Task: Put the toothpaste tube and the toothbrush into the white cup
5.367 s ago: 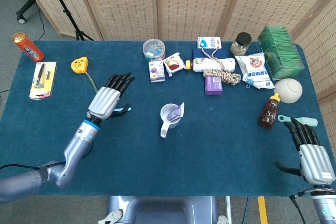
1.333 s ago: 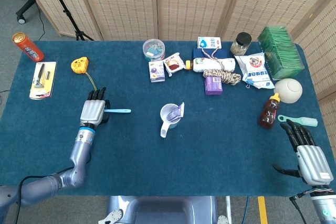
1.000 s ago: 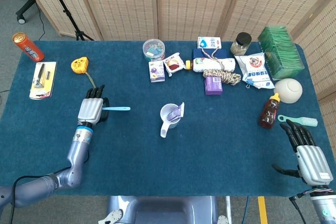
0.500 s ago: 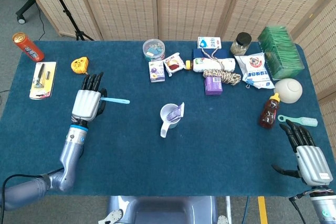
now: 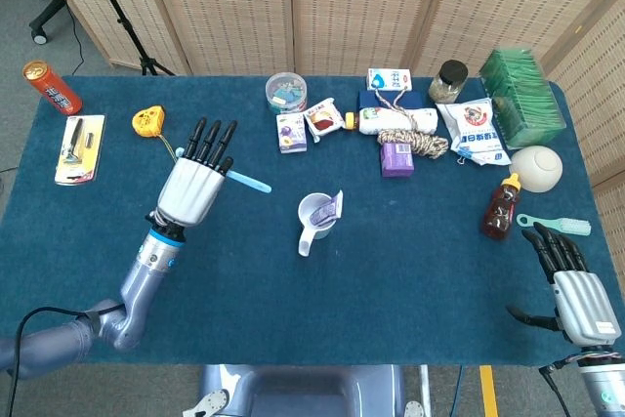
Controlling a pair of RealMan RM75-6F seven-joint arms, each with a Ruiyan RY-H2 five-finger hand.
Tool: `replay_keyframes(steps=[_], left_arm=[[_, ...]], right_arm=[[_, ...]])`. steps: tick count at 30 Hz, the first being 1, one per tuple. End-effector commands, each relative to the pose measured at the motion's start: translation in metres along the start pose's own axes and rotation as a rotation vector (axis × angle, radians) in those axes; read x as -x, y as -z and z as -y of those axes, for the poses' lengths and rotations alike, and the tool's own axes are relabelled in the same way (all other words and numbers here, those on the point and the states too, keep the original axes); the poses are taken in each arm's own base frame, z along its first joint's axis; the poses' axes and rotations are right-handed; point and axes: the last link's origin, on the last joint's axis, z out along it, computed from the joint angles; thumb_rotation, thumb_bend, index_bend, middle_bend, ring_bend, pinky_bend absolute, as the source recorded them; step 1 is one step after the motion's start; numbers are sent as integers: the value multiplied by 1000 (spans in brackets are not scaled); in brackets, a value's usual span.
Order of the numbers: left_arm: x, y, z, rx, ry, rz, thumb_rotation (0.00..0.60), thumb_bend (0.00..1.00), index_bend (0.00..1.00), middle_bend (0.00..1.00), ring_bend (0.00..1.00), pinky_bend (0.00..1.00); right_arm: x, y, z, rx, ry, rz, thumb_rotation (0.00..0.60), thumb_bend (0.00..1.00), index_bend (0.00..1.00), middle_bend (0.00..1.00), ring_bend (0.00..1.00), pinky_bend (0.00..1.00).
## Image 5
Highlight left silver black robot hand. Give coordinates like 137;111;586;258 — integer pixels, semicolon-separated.
155;117;239;229

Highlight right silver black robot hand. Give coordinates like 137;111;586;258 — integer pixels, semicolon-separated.
506;221;623;346

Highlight light blue toothbrush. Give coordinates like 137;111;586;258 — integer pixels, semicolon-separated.
174;146;272;194

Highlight purple white toothpaste tube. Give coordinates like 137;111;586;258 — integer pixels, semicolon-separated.
308;188;345;229

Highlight yellow tape measure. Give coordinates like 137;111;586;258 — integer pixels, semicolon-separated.
131;104;180;164

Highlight teal scrub brush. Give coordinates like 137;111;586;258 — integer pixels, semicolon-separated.
516;213;593;237

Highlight small white purple carton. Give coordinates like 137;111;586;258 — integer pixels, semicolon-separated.
275;112;310;154

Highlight razor on yellow card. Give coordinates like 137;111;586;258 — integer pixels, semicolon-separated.
54;114;106;188

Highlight amber honey squeeze bottle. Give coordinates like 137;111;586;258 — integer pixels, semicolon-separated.
481;172;522;241

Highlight clear round jar of clips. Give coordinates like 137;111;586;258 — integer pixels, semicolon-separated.
265;71;309;114

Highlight cream upturned bowl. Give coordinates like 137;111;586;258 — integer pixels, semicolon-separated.
508;145;564;193

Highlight white red snack packet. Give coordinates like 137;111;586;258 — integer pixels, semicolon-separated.
302;97;347;144

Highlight red drink can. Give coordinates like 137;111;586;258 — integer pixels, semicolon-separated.
21;60;84;116

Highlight blue table cloth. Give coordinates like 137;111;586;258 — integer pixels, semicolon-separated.
0;75;611;367

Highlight black tripod stand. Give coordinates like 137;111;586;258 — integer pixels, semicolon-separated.
80;0;176;77

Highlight dark blue flat box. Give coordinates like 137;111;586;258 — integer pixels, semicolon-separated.
356;90;425;110

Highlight white bag blue print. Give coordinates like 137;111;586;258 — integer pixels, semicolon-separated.
435;98;513;167

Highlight purple wrapped box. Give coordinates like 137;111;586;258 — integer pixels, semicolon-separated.
379;141;416;179

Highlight yellow capped white label bottle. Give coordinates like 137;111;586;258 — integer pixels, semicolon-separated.
344;106;439;136

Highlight clear box green packets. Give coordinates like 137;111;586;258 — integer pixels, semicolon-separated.
478;48;567;150

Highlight white blue milk carton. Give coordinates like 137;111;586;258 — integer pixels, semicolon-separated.
366;67;413;92

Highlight blue-grey robot torso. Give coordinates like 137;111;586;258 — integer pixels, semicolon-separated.
183;363;426;417

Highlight glass jar black lid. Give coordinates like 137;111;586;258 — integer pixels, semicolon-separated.
428;60;469;104

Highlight light blue cup white handle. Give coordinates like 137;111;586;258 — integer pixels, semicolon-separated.
296;191;341;258

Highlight blue cable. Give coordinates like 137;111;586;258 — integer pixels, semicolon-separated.
448;365;464;417

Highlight beige twisted rope bundle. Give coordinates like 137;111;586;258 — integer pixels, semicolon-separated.
373;87;449;160

